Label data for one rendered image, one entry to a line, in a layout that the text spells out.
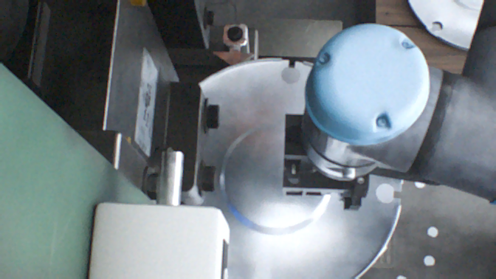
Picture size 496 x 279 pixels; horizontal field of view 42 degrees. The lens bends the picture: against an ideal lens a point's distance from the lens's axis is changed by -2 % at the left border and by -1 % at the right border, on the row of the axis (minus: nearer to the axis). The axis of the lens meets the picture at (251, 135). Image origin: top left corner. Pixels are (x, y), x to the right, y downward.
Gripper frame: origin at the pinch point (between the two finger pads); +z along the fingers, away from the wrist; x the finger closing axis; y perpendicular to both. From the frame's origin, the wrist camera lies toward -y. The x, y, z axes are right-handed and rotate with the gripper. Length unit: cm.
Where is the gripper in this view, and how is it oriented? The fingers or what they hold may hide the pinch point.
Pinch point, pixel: (345, 181)
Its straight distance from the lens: 75.6
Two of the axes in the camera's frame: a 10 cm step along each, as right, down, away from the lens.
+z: 0.3, 2.6, 9.7
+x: -0.5, 9.7, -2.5
